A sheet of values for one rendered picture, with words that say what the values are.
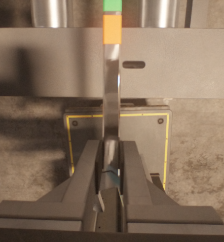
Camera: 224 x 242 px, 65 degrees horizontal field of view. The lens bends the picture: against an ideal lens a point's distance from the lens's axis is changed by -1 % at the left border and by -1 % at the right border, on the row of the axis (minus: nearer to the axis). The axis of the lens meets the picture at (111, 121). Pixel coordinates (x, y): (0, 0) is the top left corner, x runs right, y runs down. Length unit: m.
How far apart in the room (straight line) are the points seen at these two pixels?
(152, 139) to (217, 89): 0.94
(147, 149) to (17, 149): 1.14
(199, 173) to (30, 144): 1.52
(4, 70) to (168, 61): 0.22
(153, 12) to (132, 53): 0.29
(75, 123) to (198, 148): 1.07
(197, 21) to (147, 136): 0.73
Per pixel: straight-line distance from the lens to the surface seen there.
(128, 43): 0.25
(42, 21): 0.55
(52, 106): 1.53
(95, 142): 0.15
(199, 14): 0.70
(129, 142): 0.15
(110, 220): 0.82
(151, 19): 0.53
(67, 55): 0.26
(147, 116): 1.14
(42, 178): 1.84
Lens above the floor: 1.41
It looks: 74 degrees down
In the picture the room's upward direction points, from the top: 174 degrees counter-clockwise
